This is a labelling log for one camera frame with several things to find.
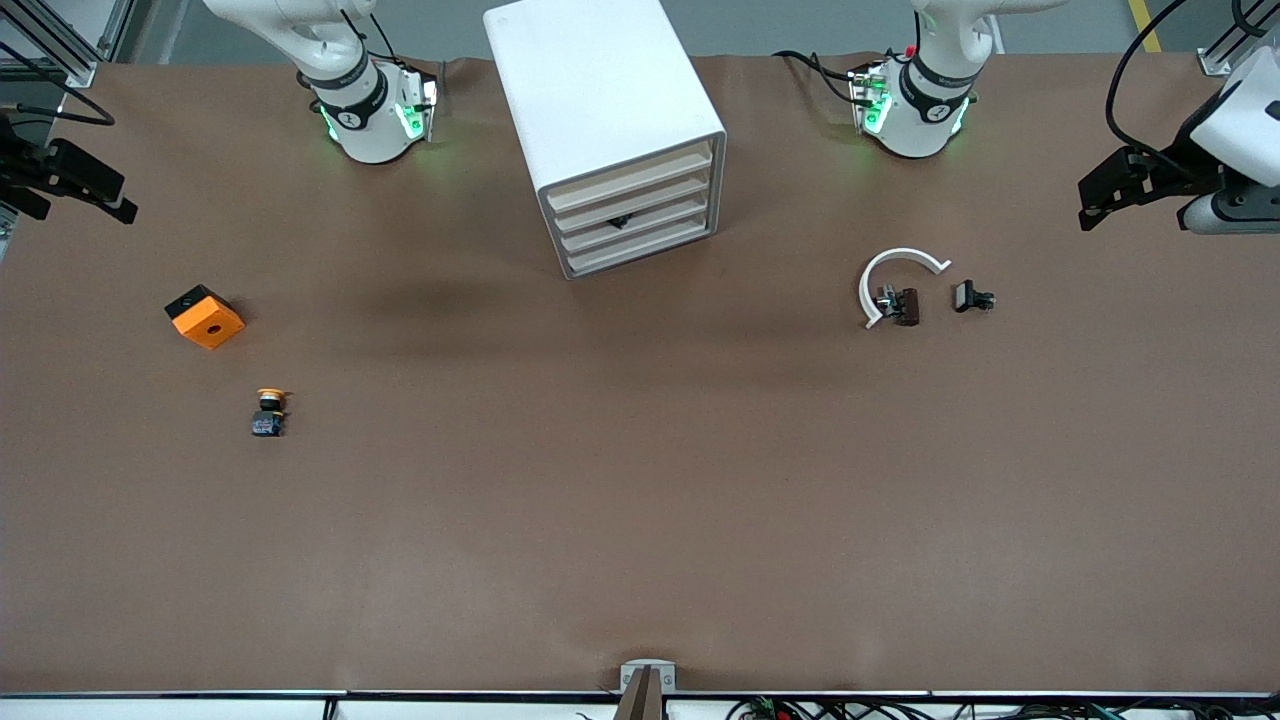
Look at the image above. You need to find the white drawer with black handle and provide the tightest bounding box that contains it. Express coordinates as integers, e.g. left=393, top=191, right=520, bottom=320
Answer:
left=558, top=186, right=719, bottom=257

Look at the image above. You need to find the yellow push button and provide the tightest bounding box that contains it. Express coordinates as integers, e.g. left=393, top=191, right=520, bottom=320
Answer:
left=250, top=388, right=291, bottom=439

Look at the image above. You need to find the white plain cabinet drawer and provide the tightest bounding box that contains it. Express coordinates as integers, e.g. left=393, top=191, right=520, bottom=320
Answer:
left=552, top=162, right=717, bottom=235
left=565, top=210, right=721, bottom=279
left=546, top=138, right=715, bottom=213

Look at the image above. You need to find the white drawer cabinet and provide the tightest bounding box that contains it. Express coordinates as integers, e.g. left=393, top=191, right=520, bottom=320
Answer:
left=484, top=0, right=728, bottom=281

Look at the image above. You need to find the orange box with hole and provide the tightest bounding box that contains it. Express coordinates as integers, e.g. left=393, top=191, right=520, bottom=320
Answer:
left=164, top=284, right=246, bottom=351

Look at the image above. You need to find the silver base connector box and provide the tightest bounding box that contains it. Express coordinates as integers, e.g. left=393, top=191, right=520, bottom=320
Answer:
left=397, top=62, right=441, bottom=143
left=848, top=62, right=893, bottom=136

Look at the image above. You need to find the brown table cover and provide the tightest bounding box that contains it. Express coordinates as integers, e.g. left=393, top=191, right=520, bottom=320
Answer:
left=0, top=55, right=1280, bottom=696

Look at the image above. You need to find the aluminium frame profile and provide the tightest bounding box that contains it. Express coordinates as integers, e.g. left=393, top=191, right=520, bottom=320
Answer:
left=1195, top=0, right=1280, bottom=77
left=0, top=0, right=153, bottom=91

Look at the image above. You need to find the white curved plastic ring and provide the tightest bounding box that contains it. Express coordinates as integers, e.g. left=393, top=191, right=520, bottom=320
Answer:
left=858, top=247, right=952, bottom=331

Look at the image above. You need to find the brown switch block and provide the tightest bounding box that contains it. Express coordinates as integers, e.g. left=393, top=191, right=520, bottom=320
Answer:
left=876, top=285, right=921, bottom=328

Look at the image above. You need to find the black arm base cable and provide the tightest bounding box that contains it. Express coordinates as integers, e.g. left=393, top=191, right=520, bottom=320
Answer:
left=772, top=48, right=863, bottom=106

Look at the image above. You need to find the white table edge rail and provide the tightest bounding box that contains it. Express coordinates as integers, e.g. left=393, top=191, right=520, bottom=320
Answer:
left=0, top=690, right=1280, bottom=720

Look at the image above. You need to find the black cable tangle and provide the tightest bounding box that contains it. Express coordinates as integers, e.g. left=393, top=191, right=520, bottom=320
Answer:
left=725, top=697, right=1280, bottom=720

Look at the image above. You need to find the grey metal table bracket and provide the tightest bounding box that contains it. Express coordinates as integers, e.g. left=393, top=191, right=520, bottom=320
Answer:
left=619, top=660, right=678, bottom=696

